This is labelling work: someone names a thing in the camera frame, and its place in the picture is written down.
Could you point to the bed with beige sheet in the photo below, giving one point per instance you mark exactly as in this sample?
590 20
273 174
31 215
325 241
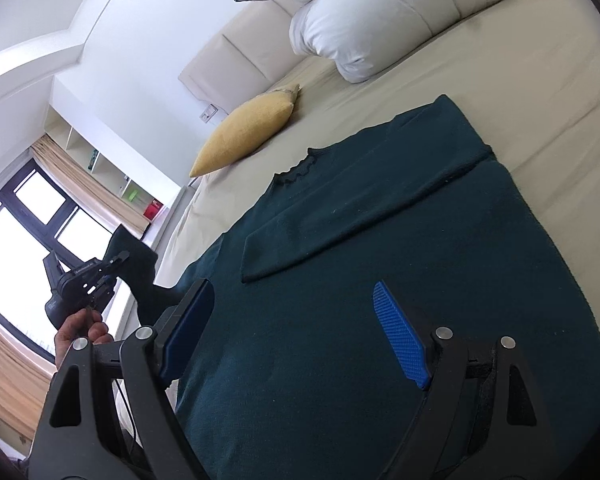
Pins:
530 85

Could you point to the yellow cushion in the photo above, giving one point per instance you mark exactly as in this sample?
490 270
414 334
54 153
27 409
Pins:
240 130

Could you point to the white wall shelf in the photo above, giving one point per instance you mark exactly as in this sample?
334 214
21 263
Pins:
112 172

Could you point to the green shelf item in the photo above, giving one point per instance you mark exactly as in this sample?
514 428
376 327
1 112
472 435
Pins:
134 194

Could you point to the large white pillow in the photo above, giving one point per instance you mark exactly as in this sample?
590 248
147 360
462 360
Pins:
380 15

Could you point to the wall socket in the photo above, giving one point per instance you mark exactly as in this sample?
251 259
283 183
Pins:
209 113

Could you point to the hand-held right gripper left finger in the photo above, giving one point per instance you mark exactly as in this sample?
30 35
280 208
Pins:
187 327

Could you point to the black framed window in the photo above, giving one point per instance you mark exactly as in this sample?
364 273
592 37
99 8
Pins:
10 245

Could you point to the red shelf item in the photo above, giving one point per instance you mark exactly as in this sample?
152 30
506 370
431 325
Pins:
153 209

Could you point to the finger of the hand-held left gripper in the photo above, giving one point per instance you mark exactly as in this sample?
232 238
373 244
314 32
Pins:
101 292
112 262

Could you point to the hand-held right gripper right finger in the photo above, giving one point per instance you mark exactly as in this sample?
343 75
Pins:
397 332

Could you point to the dark teal knit sweater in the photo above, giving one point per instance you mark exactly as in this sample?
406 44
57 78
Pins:
330 310

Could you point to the tan curtain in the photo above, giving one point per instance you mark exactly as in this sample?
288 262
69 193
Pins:
10 375
85 180

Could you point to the person's left hand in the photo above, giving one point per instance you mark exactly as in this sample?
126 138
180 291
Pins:
75 327

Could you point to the beige padded headboard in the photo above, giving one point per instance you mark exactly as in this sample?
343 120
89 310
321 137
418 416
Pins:
235 55

